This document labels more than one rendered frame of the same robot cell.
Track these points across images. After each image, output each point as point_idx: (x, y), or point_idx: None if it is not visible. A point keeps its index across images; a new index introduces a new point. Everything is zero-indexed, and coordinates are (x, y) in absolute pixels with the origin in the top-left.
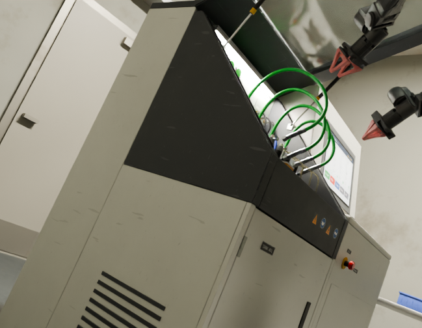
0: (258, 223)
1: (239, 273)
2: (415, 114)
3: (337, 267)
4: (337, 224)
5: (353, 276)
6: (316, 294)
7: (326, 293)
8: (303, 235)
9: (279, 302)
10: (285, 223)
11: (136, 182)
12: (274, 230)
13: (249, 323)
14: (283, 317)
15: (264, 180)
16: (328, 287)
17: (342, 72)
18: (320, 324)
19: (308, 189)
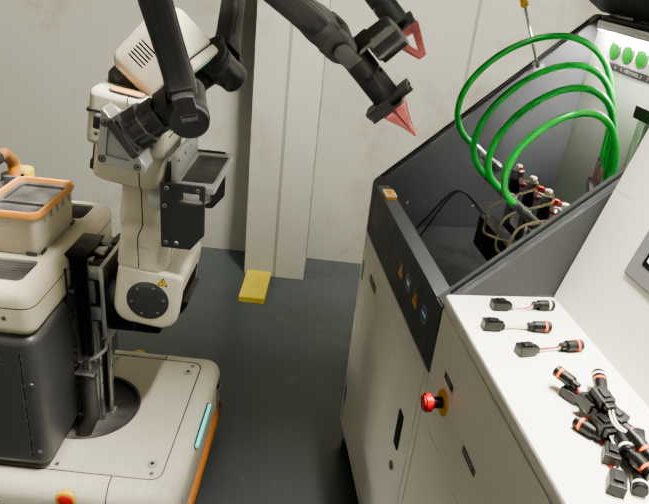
0: (368, 252)
1: (362, 296)
2: (354, 64)
3: (433, 396)
4: (424, 297)
5: (466, 475)
6: (409, 412)
7: (421, 434)
8: (393, 289)
9: (380, 368)
10: (381, 261)
11: None
12: (375, 265)
13: (366, 362)
14: (383, 396)
15: (370, 208)
16: (423, 424)
17: (420, 48)
18: (415, 491)
19: (393, 223)
